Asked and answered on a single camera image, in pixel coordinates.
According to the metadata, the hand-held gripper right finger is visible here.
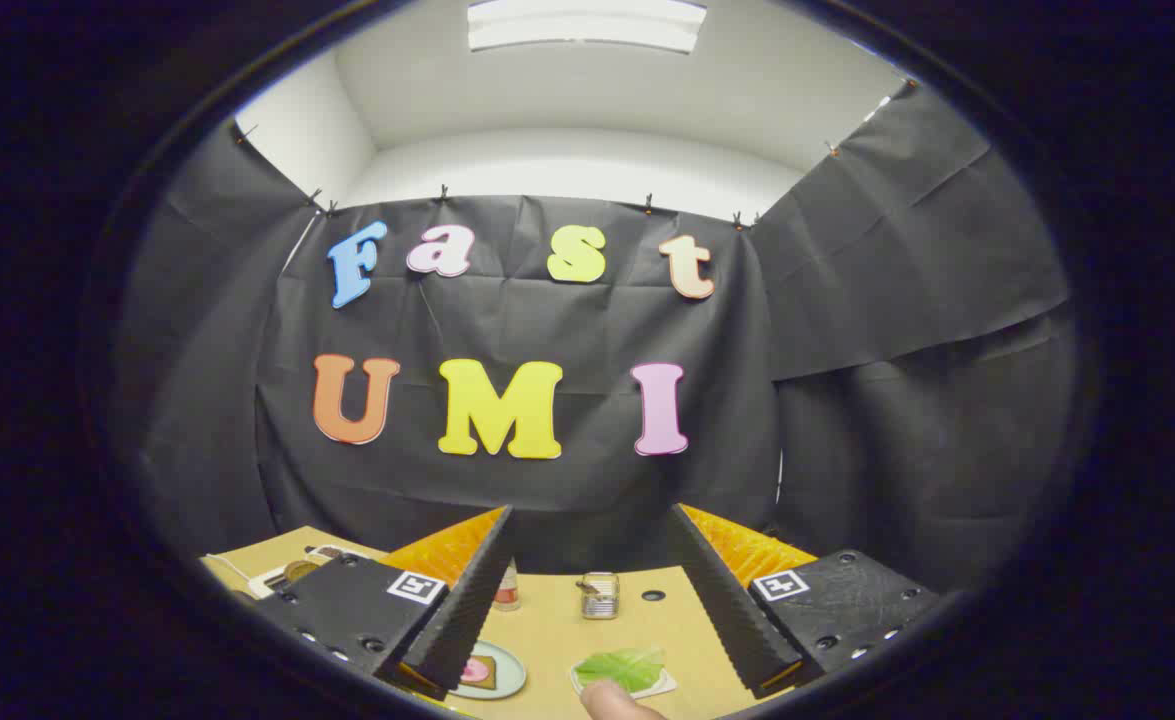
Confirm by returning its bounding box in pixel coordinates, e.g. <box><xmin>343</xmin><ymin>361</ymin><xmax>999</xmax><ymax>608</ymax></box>
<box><xmin>667</xmin><ymin>503</ymin><xmax>944</xmax><ymax>699</ymax></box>

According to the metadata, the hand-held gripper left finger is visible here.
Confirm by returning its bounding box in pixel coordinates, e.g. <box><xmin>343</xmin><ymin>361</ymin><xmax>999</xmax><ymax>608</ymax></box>
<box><xmin>252</xmin><ymin>505</ymin><xmax>518</xmax><ymax>701</ymax></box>

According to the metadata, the green lettuce leaf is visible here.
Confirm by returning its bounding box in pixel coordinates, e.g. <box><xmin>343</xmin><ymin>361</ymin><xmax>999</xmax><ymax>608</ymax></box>
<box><xmin>574</xmin><ymin>647</ymin><xmax>666</xmax><ymax>694</ymax></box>

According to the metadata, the pale green plate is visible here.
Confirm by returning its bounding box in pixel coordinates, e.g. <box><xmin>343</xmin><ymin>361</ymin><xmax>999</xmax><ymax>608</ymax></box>
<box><xmin>450</xmin><ymin>640</ymin><xmax>528</xmax><ymax>701</ymax></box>

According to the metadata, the small white square plate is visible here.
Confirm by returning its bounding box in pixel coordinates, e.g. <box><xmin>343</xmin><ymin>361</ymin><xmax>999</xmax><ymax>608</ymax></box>
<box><xmin>569</xmin><ymin>660</ymin><xmax>678</xmax><ymax>701</ymax></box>

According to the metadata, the metal utensil holder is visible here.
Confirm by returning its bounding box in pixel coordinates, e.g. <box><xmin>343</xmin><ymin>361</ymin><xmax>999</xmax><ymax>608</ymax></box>
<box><xmin>577</xmin><ymin>572</ymin><xmax>620</xmax><ymax>621</ymax></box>

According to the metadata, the white toaster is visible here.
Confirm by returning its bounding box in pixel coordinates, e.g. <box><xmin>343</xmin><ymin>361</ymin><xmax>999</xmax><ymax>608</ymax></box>
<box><xmin>247</xmin><ymin>563</ymin><xmax>333</xmax><ymax>601</ymax></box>

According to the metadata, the black backdrop cloth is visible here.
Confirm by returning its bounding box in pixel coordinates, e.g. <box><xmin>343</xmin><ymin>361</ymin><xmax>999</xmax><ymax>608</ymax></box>
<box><xmin>112</xmin><ymin>80</ymin><xmax>1078</xmax><ymax>586</ymax></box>

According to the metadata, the white ceiling light panel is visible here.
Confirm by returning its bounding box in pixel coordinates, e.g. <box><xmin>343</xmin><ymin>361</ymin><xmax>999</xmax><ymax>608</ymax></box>
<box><xmin>467</xmin><ymin>0</ymin><xmax>708</xmax><ymax>54</ymax></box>

